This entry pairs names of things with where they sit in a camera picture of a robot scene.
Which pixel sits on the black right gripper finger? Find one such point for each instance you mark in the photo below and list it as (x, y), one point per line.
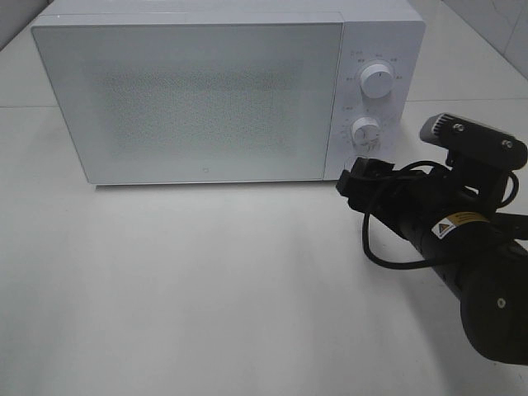
(353, 184)
(379, 168)

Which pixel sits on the white microwave door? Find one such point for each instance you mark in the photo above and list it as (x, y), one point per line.
(160, 104)

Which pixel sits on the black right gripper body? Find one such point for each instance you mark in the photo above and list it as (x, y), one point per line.
(441, 220)

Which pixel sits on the white microwave oven body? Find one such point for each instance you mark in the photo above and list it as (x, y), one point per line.
(372, 31)

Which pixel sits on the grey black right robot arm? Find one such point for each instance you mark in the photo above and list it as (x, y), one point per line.
(478, 258)

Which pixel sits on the upper white power knob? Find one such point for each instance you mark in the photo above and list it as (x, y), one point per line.
(377, 80)

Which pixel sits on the white timer knob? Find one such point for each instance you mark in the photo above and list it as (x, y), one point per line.
(365, 133)

